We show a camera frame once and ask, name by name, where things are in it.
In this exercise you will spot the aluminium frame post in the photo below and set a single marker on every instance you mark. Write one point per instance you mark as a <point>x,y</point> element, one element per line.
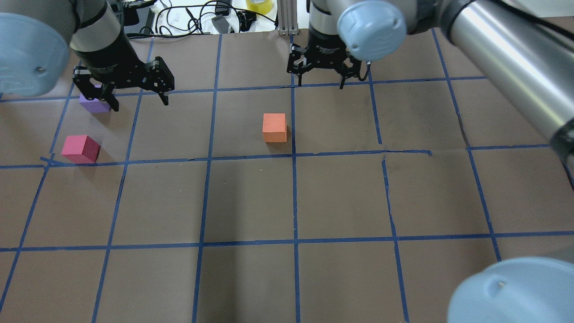
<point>287,22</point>

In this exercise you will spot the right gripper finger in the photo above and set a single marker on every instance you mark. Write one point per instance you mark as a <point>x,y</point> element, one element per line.
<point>299,63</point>
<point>350,68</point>

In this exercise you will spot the black power brick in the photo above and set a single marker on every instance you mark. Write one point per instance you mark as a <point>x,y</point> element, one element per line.
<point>129,10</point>

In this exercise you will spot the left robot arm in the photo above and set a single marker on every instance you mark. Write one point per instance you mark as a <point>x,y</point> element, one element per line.
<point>37,36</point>

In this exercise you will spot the purple foam block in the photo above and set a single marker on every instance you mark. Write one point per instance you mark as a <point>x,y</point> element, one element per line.
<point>94,106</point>

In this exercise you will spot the grey power adapter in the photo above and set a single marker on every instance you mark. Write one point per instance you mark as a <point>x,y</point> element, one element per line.
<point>221,24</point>

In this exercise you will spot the orange foam block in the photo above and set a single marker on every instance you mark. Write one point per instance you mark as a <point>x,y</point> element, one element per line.
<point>274,127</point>

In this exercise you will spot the red foam block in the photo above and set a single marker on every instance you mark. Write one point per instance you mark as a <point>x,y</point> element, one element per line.
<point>80,149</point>

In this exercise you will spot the yellow tape roll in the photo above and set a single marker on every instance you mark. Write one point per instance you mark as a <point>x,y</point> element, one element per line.
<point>263,7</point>

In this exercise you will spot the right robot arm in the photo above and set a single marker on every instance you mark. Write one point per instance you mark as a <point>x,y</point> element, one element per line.
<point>529,60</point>

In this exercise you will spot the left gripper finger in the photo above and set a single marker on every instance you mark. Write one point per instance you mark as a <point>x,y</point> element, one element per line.
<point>90,90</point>
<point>159,79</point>

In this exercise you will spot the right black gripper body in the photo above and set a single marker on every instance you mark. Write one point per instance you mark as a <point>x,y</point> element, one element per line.
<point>323,50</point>

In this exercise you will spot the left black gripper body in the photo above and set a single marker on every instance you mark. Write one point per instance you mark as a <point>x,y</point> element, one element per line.
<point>113,57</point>

